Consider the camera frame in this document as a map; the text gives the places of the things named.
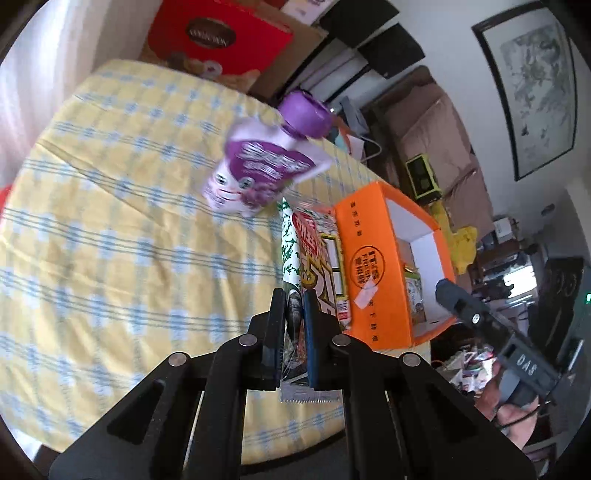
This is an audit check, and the yellow plaid tablecloth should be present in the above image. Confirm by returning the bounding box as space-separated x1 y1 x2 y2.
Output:
0 58 385 467

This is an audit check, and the framed ink painting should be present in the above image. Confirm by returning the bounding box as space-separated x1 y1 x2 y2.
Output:
472 1 578 181

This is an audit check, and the lime green radio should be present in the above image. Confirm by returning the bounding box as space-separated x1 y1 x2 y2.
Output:
405 154 442 204

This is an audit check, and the green white seaweed packet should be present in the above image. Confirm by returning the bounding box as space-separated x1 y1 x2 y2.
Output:
277 198 352 403

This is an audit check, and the brown sofa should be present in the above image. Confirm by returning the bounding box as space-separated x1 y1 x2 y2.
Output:
363 66 494 238

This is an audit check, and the person's right hand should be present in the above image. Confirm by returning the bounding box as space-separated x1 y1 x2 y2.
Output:
475 362 540 450

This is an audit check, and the purple grape jelly pouch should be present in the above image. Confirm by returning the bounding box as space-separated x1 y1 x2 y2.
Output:
204 90 332 217

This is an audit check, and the white sheer curtain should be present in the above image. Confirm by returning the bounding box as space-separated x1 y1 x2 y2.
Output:
1 0 160 186

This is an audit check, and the red collection gift box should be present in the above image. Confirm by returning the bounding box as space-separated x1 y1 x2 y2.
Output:
140 0 294 93

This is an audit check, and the brown cardboard box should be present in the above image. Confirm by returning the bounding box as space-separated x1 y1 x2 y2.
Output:
249 3 328 101

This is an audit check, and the red plastic bag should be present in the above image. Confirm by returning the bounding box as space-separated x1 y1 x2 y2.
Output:
0 185 12 215

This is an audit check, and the orange cardboard box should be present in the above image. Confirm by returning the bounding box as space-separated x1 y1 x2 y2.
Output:
335 181 455 350

